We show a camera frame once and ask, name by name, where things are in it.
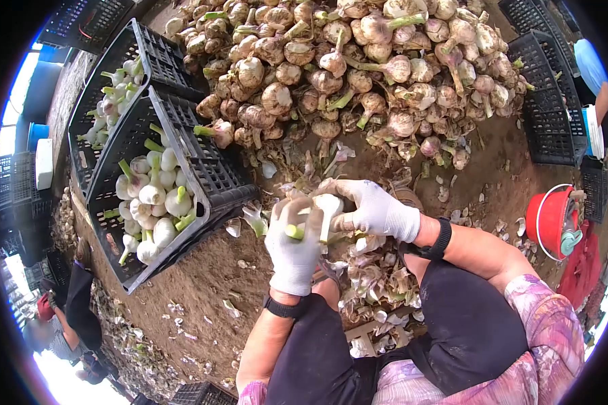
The red bucket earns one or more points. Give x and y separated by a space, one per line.
550 220

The stack of black crates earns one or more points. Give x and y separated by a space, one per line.
18 187

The low wooden stool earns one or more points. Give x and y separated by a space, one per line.
365 336

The person's right fingers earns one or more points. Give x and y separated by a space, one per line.
349 190

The black plastic crate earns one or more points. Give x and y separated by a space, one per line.
594 190
529 20
202 395
207 172
162 55
88 20
550 111

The teal bottle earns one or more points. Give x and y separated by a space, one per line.
570 242

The blue bucket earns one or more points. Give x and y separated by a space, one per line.
37 135

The person's right thumb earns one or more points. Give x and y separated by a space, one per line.
347 221

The heap of peeled garlic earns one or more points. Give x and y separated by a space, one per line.
154 202
112 101

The black wrist band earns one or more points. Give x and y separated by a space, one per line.
438 243
283 308

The white garlic bulb green stem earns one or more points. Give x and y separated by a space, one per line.
330 205

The person's legs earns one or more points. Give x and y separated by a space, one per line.
466 324

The white box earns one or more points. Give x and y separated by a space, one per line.
44 164

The person's right hand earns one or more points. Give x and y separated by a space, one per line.
380 210

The person's left hand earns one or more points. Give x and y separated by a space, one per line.
294 258

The red cloth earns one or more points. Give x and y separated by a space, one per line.
582 273

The person's body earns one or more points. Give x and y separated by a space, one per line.
547 354

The pile of garlic skins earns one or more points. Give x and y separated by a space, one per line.
380 281

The person's left fingers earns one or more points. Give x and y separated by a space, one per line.
289 210

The pile of unpeeled garlic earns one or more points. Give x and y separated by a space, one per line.
344 66

